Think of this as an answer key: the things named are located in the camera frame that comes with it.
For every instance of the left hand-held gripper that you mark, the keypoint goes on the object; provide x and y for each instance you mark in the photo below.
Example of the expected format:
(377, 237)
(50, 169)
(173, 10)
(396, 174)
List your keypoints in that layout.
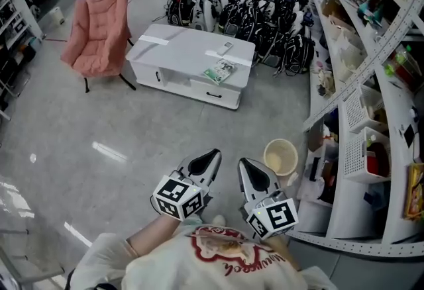
(180, 194)

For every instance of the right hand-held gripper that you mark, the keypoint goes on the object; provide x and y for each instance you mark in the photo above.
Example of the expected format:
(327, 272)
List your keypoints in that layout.
(275, 216)

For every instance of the green cover book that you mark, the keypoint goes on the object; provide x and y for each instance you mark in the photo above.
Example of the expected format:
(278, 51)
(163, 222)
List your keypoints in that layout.
(218, 71)

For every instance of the person's right forearm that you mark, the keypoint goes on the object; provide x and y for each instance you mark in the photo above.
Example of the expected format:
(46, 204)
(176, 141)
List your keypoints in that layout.
(281, 249)

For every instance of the person's left forearm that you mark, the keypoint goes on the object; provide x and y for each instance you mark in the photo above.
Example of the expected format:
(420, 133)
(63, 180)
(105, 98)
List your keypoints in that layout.
(152, 235)

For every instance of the white marble coffee table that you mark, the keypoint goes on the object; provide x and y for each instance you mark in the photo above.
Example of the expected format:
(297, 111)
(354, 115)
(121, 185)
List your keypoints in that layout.
(179, 47)

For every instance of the beige mesh wastebasket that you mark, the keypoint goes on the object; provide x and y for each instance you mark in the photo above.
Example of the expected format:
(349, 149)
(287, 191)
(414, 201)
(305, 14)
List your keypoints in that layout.
(281, 158)

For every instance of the person's white slipper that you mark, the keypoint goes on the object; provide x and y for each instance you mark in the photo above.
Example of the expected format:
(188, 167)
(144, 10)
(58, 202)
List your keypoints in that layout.
(218, 220)

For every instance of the white perforated shelving rack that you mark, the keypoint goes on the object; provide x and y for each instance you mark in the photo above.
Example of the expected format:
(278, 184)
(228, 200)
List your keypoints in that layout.
(331, 242)

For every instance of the white perforated storage basket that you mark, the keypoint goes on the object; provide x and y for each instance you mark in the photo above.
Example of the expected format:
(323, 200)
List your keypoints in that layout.
(352, 110)
(354, 156)

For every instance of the person's white printed t-shirt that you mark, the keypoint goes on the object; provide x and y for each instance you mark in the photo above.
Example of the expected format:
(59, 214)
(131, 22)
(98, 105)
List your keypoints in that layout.
(165, 265)

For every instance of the white remote control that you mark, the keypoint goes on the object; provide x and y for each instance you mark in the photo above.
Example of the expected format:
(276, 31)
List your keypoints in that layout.
(225, 48)

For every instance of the pile of black white devices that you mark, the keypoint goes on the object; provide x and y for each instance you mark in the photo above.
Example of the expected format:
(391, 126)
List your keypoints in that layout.
(265, 24)

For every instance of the yellow framed picture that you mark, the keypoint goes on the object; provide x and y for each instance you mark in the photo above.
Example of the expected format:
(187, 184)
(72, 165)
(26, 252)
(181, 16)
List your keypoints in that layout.
(414, 192)

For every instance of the white trash bin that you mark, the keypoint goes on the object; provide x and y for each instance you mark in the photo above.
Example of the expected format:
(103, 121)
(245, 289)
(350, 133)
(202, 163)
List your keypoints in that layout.
(57, 15)

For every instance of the white shelf unit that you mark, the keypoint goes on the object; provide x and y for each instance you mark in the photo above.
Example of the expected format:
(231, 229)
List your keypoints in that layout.
(28, 14)

